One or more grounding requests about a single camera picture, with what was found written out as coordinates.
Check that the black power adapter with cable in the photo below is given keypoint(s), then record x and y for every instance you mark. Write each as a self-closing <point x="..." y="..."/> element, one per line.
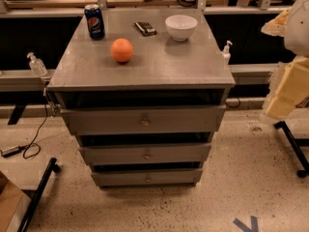
<point x="25" y="139"/>

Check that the grey top drawer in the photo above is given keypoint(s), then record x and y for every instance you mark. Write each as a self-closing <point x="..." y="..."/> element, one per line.
<point x="133" y="120"/>

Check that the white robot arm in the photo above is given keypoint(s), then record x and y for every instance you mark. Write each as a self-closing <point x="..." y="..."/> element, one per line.
<point x="293" y="26"/>

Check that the blue Pepsi can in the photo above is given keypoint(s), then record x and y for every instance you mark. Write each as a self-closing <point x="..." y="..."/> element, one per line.
<point x="94" y="21"/>

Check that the white ceramic bowl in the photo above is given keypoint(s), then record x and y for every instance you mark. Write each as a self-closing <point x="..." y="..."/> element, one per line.
<point x="180" y="27"/>

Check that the foam-covered gripper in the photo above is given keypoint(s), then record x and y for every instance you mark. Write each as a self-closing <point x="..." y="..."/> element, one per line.
<point x="297" y="33"/>

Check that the dark snack bar wrapper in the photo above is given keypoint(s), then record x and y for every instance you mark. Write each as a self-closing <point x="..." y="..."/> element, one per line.
<point x="145" y="28"/>

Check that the black metal stand leg right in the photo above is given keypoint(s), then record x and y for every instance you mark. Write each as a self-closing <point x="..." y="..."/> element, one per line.
<point x="297" y="144"/>

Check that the grey bottom drawer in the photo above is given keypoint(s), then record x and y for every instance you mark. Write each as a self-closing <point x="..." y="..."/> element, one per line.
<point x="139" y="178"/>

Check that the grey wooden drawer cabinet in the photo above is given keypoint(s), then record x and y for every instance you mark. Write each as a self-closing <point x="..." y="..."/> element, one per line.
<point x="161" y="72"/>

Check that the grey middle drawer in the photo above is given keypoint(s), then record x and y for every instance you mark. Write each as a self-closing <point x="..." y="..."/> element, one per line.
<point x="142" y="154"/>

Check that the black metal stand leg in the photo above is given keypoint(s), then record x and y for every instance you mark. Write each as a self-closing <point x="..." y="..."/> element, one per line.
<point x="297" y="144"/>
<point x="37" y="194"/>

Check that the black metal stand leg left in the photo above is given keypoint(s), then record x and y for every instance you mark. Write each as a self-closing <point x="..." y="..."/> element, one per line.
<point x="37" y="194"/>

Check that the orange fruit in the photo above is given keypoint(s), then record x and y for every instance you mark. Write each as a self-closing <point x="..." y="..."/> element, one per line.
<point x="121" y="50"/>

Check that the grey drawer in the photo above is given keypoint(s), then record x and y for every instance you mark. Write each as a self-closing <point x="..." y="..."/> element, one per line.
<point x="142" y="154"/>
<point x="133" y="120"/>
<point x="139" y="178"/>

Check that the brown cardboard box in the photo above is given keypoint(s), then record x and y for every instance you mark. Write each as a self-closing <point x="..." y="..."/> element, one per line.
<point x="13" y="205"/>

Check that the clear sanitizer pump bottle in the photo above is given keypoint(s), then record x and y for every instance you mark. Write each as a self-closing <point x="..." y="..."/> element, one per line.
<point x="36" y="65"/>

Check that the white pump bottle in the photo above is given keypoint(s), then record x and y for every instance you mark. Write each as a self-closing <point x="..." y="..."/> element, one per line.
<point x="226" y="51"/>

